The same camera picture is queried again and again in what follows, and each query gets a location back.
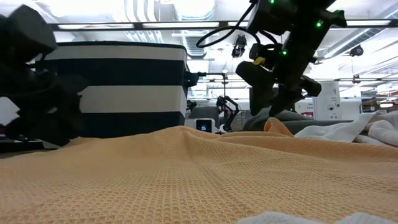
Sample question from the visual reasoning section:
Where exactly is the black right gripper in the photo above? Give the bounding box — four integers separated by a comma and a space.
235, 26, 330, 118

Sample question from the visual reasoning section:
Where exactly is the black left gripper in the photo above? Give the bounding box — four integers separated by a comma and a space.
0, 4, 89, 147

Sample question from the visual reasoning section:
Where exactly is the tan waffle towel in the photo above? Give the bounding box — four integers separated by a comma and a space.
0, 117, 398, 224

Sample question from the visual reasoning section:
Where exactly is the grey towel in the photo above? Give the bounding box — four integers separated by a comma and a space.
242, 107, 354, 132

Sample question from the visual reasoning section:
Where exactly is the white towel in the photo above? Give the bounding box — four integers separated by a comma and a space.
294, 110, 398, 147

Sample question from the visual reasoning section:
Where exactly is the black bent pipe stand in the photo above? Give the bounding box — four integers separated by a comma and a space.
197, 72, 228, 98

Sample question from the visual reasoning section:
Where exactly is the navy white striped fabric bin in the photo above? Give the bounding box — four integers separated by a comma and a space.
35, 40, 200, 139

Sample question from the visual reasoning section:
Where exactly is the white timer with display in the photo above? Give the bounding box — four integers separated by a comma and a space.
195, 118, 216, 134

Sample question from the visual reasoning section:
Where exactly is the black hanging camera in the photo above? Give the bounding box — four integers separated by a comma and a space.
349, 45, 364, 58
231, 34, 248, 59

